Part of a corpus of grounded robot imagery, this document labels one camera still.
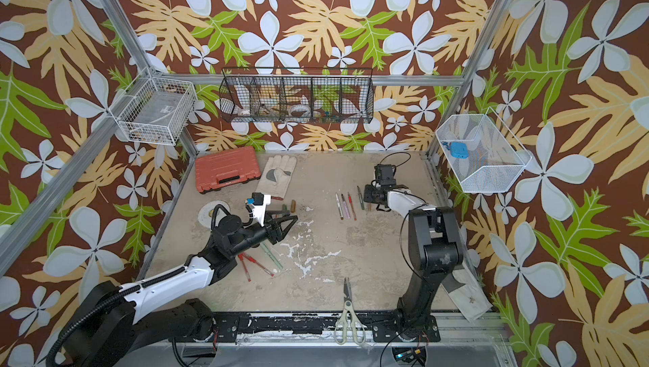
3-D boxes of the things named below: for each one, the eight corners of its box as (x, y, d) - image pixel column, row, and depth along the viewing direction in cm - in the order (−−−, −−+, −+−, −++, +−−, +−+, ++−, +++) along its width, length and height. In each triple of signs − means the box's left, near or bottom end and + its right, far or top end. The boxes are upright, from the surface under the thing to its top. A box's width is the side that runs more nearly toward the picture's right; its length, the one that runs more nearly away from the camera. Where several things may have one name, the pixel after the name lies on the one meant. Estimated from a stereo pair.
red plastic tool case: (201, 197, 107) (196, 189, 102) (198, 166, 117) (193, 158, 113) (263, 178, 113) (261, 171, 109) (255, 151, 124) (252, 143, 120)
